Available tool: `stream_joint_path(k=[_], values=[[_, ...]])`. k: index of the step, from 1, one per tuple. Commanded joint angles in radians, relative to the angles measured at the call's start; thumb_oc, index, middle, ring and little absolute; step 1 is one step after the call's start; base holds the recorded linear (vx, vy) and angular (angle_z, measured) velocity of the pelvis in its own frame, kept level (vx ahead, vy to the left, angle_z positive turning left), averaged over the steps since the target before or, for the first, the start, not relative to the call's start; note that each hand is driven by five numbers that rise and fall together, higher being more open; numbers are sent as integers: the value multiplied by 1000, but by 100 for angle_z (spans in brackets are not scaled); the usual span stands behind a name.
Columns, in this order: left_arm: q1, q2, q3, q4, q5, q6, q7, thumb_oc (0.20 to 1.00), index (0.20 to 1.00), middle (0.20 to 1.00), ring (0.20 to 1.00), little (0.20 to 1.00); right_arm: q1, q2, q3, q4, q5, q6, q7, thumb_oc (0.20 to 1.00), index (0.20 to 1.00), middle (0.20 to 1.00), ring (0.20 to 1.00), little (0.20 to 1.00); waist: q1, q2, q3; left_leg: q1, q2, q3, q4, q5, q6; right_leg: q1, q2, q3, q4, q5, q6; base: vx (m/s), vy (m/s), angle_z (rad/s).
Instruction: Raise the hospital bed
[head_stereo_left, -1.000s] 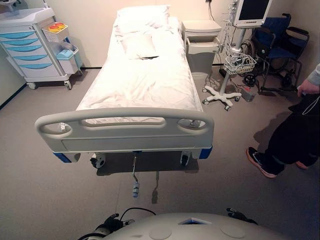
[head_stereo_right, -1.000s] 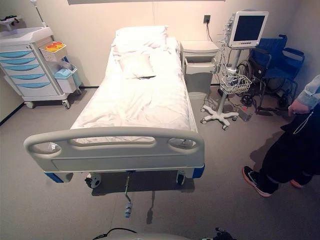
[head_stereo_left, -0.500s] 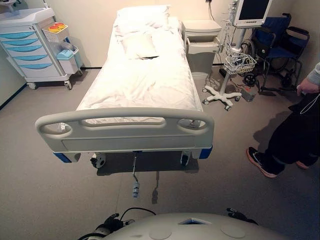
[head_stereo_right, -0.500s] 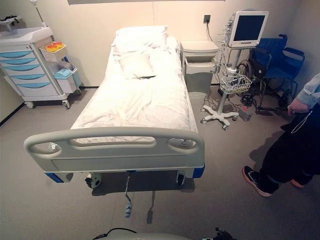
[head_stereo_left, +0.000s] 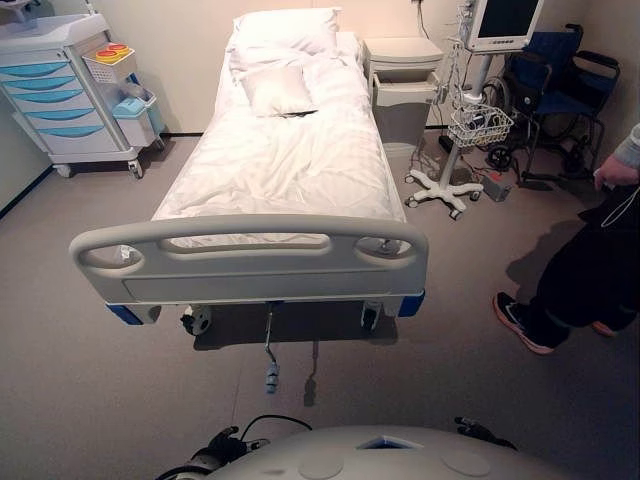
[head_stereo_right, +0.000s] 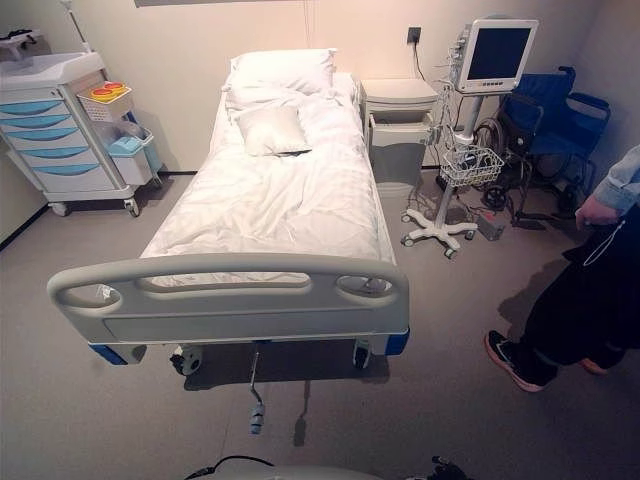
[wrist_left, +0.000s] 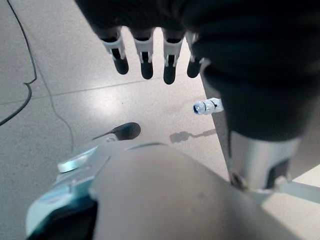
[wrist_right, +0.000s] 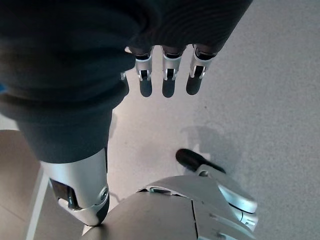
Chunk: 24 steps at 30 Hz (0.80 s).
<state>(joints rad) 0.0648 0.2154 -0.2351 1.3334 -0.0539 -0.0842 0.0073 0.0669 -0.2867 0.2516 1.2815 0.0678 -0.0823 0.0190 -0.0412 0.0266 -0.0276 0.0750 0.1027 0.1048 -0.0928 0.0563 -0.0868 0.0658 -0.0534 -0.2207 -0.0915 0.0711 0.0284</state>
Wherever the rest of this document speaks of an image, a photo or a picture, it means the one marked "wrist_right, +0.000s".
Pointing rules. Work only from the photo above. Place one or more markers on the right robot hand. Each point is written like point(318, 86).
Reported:
point(75, 62)

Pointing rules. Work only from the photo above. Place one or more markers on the dark robot foot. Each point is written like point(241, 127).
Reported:
point(193, 160)

